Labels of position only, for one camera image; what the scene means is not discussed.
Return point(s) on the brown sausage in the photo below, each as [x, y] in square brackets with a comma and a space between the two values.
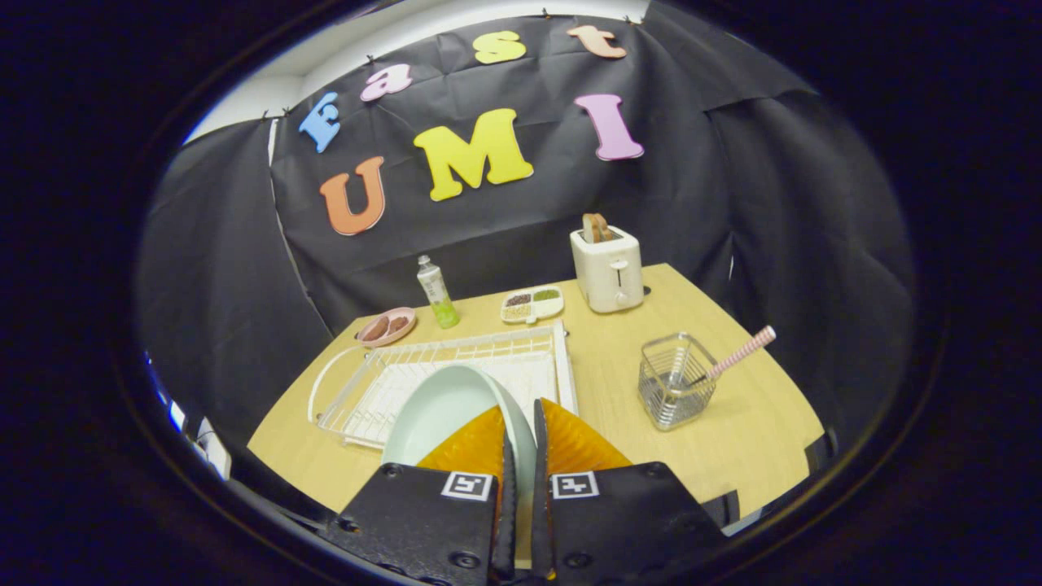
[398, 324]
[376, 329]

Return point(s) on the bright blue screen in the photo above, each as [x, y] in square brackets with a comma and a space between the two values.
[167, 399]

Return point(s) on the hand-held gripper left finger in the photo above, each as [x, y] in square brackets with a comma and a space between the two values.
[508, 521]

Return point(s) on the white box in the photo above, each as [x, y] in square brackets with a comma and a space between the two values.
[213, 452]

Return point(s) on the white divided snack tray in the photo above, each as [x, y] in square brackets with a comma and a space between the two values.
[533, 308]

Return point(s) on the white toaster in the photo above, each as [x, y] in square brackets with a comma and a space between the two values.
[606, 277]

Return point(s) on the brown bread slice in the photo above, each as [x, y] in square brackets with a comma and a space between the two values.
[597, 228]

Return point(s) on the pink oval dish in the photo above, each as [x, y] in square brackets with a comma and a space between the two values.
[386, 338]

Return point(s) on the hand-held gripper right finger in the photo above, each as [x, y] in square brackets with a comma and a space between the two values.
[539, 521]

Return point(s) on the pale green plate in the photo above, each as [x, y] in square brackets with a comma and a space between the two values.
[444, 407]

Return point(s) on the green drink bottle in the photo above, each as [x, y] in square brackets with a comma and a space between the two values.
[436, 293]

